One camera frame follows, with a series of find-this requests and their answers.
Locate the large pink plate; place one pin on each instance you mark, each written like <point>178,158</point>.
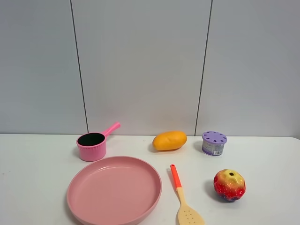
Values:
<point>114,191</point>

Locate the orange handled slotted spatula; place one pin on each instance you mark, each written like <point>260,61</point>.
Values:
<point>186,215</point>

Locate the yellow toy mango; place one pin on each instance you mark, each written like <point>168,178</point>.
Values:
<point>169,140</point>

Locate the rainbow strawberry squeeze toy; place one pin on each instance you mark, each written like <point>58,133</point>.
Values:
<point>229,185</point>

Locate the purple lidded air freshener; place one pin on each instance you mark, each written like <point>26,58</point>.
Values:
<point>213,143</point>

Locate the pink toy saucepan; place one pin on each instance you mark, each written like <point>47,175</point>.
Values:
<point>92,146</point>

